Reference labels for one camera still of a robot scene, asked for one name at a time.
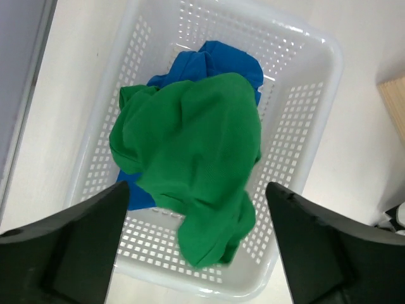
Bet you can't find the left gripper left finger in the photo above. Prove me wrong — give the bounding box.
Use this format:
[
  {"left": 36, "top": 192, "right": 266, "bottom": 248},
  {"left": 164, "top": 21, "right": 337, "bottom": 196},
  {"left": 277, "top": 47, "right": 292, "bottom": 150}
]
[{"left": 1, "top": 182, "right": 130, "bottom": 303}]

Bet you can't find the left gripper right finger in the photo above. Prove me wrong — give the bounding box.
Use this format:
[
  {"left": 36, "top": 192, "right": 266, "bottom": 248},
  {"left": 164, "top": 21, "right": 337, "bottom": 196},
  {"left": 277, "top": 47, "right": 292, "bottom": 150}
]
[{"left": 266, "top": 182, "right": 404, "bottom": 303}]

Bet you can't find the green tank top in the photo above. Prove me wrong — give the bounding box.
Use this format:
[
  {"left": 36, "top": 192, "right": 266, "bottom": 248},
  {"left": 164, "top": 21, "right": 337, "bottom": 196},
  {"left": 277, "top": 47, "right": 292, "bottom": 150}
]
[{"left": 109, "top": 73, "right": 261, "bottom": 269}]

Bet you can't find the blue tank top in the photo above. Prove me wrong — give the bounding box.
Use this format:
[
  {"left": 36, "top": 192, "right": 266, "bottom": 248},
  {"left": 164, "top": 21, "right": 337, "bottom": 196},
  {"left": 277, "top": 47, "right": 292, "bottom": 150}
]
[{"left": 116, "top": 41, "right": 264, "bottom": 211}]

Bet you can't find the striped black white tank top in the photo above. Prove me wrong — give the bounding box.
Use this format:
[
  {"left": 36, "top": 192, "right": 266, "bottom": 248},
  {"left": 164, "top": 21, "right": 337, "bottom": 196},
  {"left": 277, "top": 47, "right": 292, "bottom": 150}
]
[{"left": 375, "top": 202, "right": 405, "bottom": 236}]

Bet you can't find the wooden clothes rack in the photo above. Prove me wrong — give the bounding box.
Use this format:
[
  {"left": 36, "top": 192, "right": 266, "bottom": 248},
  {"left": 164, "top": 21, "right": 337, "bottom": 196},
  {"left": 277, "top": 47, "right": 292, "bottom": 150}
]
[{"left": 377, "top": 72, "right": 404, "bottom": 146}]

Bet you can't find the white plastic basket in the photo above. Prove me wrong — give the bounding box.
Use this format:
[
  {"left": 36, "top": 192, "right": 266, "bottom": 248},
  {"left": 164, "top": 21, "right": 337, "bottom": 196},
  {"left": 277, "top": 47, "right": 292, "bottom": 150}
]
[{"left": 65, "top": 1, "right": 343, "bottom": 302}]

